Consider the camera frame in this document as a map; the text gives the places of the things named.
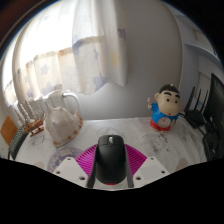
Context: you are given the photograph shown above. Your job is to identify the white star-print curtain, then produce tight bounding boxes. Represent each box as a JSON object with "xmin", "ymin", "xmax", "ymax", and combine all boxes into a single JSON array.
[{"xmin": 1, "ymin": 0, "xmax": 129, "ymax": 105}]

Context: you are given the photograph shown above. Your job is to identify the brown wooden chair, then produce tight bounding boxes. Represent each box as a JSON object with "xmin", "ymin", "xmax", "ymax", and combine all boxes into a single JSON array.
[{"xmin": 0, "ymin": 115, "xmax": 18, "ymax": 146}]

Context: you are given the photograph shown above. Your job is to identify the wooden model sailing ship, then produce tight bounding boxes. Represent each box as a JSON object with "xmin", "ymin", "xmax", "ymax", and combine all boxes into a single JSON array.
[{"xmin": 13, "ymin": 99, "xmax": 46, "ymax": 138}]

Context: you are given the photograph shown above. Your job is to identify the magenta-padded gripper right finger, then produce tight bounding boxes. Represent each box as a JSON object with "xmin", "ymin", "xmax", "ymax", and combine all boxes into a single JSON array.
[{"xmin": 123, "ymin": 143, "xmax": 170, "ymax": 189}]

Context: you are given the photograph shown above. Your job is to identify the black computer mouse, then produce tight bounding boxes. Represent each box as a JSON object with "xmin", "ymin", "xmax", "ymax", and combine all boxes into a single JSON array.
[{"xmin": 94, "ymin": 134, "xmax": 128, "ymax": 186}]

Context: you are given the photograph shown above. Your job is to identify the cartoon boy figurine clock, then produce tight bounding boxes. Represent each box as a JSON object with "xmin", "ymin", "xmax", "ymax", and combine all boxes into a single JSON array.
[{"xmin": 146, "ymin": 83, "xmax": 183, "ymax": 133}]

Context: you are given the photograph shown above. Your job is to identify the large white conch shell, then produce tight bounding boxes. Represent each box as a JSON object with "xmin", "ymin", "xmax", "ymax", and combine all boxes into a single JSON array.
[{"xmin": 43, "ymin": 89, "xmax": 84, "ymax": 148}]

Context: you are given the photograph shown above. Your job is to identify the white wall shelf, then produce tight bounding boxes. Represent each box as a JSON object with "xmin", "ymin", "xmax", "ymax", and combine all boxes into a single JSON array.
[{"xmin": 186, "ymin": 26, "xmax": 222, "ymax": 65}]

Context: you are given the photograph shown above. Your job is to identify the white cartoon-print tablecloth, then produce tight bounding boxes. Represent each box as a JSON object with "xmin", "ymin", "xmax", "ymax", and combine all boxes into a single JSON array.
[{"xmin": 8, "ymin": 115, "xmax": 208, "ymax": 191}]

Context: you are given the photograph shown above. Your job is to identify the small black box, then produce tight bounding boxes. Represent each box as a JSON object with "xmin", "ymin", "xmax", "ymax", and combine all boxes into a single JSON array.
[{"xmin": 202, "ymin": 131, "xmax": 224, "ymax": 162}]

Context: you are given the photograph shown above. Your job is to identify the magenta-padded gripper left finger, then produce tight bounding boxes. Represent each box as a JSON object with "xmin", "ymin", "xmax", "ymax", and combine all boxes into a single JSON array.
[{"xmin": 52, "ymin": 143, "xmax": 100, "ymax": 189}]

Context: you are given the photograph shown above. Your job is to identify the black router with antennas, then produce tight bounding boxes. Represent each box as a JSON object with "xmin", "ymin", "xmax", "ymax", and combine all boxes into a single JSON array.
[{"xmin": 184, "ymin": 85, "xmax": 210, "ymax": 129}]

